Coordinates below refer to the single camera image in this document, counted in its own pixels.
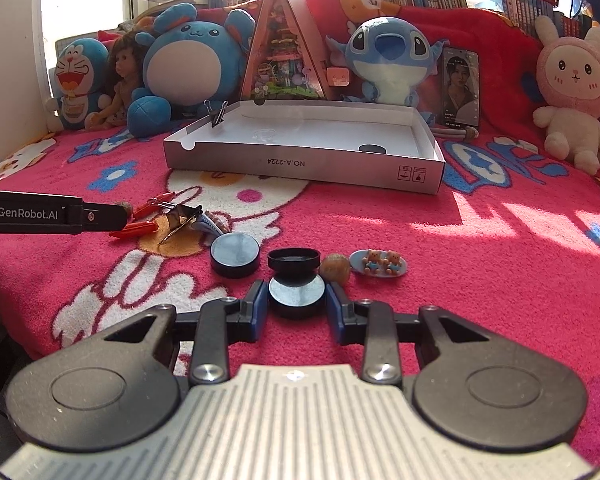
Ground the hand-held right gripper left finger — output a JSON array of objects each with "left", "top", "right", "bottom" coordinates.
[{"left": 105, "top": 281, "right": 271, "bottom": 386}]

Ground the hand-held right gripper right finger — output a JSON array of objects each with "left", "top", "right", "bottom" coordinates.
[{"left": 325, "top": 281, "right": 491, "bottom": 386}]

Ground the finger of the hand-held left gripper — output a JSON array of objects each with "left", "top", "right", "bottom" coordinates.
[{"left": 82, "top": 202, "right": 131, "bottom": 233}]

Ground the red plastic tube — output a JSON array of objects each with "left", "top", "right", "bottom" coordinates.
[
  {"left": 109, "top": 222, "right": 158, "bottom": 239},
  {"left": 132, "top": 194, "right": 175, "bottom": 220}
]

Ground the white cardboard box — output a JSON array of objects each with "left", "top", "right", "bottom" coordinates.
[{"left": 162, "top": 100, "right": 447, "bottom": 195}]

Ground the round tan walnut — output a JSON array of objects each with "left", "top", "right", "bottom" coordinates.
[{"left": 320, "top": 254, "right": 352, "bottom": 287}]

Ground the black round lid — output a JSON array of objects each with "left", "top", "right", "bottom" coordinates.
[{"left": 267, "top": 248, "right": 322, "bottom": 275}]

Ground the oval blue bear hair clip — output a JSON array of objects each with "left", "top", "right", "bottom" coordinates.
[{"left": 350, "top": 249, "right": 409, "bottom": 277}]

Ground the dark metal clip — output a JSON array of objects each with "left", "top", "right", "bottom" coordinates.
[{"left": 159, "top": 204, "right": 203, "bottom": 247}]

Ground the striped seashell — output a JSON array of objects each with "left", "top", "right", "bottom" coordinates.
[{"left": 192, "top": 212, "right": 224, "bottom": 236}]

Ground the brown-haired doll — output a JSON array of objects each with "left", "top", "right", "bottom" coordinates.
[{"left": 87, "top": 35, "right": 148, "bottom": 131}]

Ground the blue cat plush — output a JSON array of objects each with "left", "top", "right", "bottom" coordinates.
[{"left": 46, "top": 37, "right": 112, "bottom": 131}]

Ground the black binder clip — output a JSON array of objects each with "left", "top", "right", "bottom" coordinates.
[{"left": 203, "top": 100, "right": 229, "bottom": 128}]

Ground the round blue mouse plush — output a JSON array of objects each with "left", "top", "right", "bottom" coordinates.
[{"left": 127, "top": 2, "right": 257, "bottom": 138}]

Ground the window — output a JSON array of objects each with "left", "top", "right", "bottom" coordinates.
[{"left": 40, "top": 0, "right": 133, "bottom": 96}]

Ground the triangular pink toy box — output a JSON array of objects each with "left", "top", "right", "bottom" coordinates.
[{"left": 239, "top": 0, "right": 338, "bottom": 103}]

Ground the smartphone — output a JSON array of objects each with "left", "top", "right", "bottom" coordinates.
[{"left": 439, "top": 46, "right": 481, "bottom": 128}]

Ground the blue alien plush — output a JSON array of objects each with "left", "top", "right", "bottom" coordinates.
[{"left": 326, "top": 16, "right": 451, "bottom": 111}]

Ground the pink bunny plush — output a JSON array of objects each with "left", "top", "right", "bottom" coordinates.
[{"left": 532, "top": 15, "right": 600, "bottom": 176}]

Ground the row of blue books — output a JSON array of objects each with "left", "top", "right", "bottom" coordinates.
[{"left": 500, "top": 0, "right": 600, "bottom": 43}]

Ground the white cable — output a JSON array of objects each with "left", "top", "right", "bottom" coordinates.
[{"left": 432, "top": 126, "right": 481, "bottom": 142}]

